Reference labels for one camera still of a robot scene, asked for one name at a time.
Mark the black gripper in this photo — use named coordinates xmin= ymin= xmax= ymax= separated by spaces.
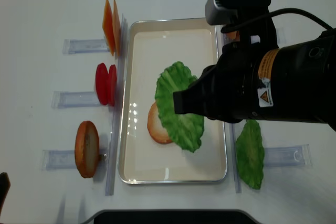
xmin=173 ymin=6 xmax=278 ymax=123

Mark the green lettuce leaf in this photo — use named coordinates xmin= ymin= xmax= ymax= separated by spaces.
xmin=236 ymin=120 xmax=265 ymax=190
xmin=154 ymin=61 xmax=204 ymax=153

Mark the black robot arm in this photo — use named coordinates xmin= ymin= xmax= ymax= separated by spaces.
xmin=173 ymin=8 xmax=335 ymax=128

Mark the bread slice on tray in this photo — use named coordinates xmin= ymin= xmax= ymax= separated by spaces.
xmin=147 ymin=102 xmax=173 ymax=144

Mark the green lettuce leaf on rack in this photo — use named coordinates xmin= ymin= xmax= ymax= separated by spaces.
xmin=236 ymin=120 xmax=265 ymax=190

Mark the right tomato slice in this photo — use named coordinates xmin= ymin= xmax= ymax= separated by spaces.
xmin=107 ymin=65 xmax=117 ymax=106

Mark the tomato slice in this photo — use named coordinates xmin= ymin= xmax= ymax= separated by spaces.
xmin=95 ymin=63 xmax=108 ymax=105
xmin=107 ymin=65 xmax=117 ymax=106

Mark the left tomato slice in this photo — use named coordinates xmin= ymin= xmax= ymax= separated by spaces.
xmin=95 ymin=63 xmax=108 ymax=105

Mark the right cheese slice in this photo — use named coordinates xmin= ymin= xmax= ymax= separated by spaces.
xmin=113 ymin=0 xmax=121 ymax=57

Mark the cheese slice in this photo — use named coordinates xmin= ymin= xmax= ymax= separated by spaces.
xmin=102 ymin=0 xmax=115 ymax=55
xmin=113 ymin=0 xmax=121 ymax=57

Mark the left cheese slice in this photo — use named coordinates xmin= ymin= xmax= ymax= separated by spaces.
xmin=102 ymin=0 xmax=115 ymax=55

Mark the standing bread slice left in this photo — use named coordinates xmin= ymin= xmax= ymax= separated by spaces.
xmin=75 ymin=121 xmax=99 ymax=178

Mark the white metal tray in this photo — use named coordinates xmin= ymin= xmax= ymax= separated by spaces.
xmin=118 ymin=18 xmax=227 ymax=184

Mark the bun slice right rack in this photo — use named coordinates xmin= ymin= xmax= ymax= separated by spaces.
xmin=226 ymin=31 xmax=240 ymax=41

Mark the black base bottom edge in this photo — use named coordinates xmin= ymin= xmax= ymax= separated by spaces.
xmin=94 ymin=210 xmax=255 ymax=223

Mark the dark object left edge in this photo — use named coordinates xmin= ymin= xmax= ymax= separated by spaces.
xmin=0 ymin=172 xmax=11 ymax=212

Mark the clear right rack rail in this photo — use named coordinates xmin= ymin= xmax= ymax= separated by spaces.
xmin=216 ymin=25 xmax=242 ymax=194

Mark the clear rack rail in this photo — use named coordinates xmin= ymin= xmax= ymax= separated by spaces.
xmin=216 ymin=25 xmax=242 ymax=194
xmin=105 ymin=15 xmax=129 ymax=196

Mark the clear left rack rail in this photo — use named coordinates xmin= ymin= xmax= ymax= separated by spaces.
xmin=105 ymin=15 xmax=129 ymax=196

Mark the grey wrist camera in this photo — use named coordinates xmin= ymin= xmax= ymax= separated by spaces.
xmin=205 ymin=0 xmax=271 ymax=25

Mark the black camera cable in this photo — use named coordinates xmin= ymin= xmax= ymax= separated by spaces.
xmin=220 ymin=8 xmax=334 ymax=34

